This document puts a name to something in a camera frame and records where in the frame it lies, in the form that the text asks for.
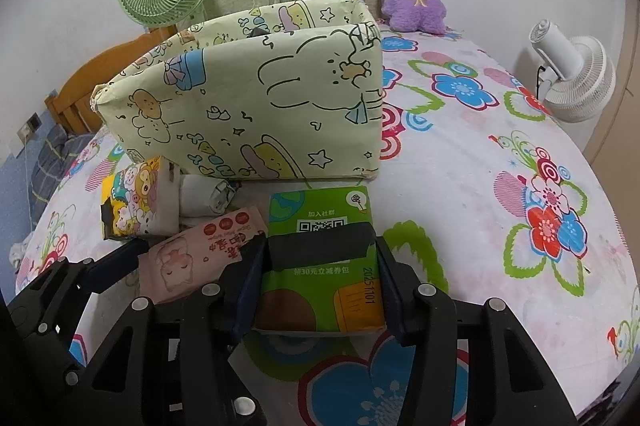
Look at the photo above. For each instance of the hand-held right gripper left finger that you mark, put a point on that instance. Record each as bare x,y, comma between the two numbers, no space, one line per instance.
246,278

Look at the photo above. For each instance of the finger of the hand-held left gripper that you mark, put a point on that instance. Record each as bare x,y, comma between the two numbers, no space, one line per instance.
120,256

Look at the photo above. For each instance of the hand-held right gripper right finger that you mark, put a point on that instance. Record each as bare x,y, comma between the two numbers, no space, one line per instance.
392,301

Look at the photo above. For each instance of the cartoon print tissue packet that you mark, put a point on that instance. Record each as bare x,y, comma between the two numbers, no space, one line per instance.
135,201

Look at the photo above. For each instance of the pink tissue packet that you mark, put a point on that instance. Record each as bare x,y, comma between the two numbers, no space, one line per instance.
190,251

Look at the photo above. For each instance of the white tissue pack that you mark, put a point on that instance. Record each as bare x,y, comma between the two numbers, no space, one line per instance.
205,196

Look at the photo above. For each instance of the green tissue packet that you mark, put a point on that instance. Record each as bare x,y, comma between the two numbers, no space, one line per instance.
315,211

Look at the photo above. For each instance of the yellow cartoon print box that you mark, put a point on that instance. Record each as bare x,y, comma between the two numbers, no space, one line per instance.
240,106

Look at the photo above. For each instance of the grey plaid blanket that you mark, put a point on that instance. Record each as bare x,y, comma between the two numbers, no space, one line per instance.
55,161

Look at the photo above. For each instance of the floral tablecloth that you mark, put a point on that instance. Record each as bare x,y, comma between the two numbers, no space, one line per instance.
450,186

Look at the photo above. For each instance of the wooden headboard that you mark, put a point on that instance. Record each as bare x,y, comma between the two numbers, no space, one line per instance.
75,98

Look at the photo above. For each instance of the white standing fan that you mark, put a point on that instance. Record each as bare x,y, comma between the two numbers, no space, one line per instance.
580,81

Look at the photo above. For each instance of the wall socket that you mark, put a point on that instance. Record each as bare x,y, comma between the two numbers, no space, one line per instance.
29,126

